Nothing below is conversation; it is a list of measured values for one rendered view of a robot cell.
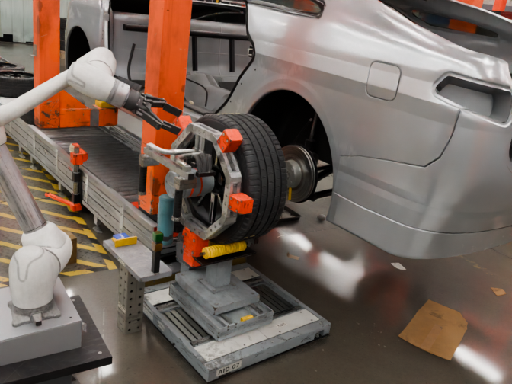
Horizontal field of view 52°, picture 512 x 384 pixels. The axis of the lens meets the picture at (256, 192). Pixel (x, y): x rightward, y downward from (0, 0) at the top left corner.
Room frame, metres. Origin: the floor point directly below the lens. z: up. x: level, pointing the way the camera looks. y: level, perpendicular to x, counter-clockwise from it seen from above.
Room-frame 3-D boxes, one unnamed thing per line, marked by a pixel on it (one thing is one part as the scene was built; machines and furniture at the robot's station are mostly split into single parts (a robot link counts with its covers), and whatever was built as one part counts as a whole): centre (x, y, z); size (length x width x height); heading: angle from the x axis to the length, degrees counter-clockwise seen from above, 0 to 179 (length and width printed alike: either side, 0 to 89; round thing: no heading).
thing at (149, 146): (2.46, 0.43, 1.03); 0.19 x 0.18 x 0.11; 131
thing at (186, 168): (2.31, 0.30, 1.03); 0.19 x 0.18 x 0.11; 131
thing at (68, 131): (5.36, 2.20, 0.20); 1.00 x 0.86 x 0.39; 41
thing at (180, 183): (2.20, 0.32, 0.93); 0.09 x 0.05 x 0.05; 131
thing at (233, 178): (2.46, 0.27, 0.85); 0.54 x 0.07 x 0.54; 41
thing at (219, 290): (2.57, 0.14, 0.32); 0.40 x 0.30 x 0.28; 41
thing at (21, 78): (6.55, 3.19, 0.39); 0.66 x 0.66 x 0.24
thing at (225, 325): (2.54, 0.12, 0.13); 0.50 x 0.36 x 0.10; 41
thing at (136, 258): (2.36, 0.55, 0.44); 0.43 x 0.17 x 0.03; 41
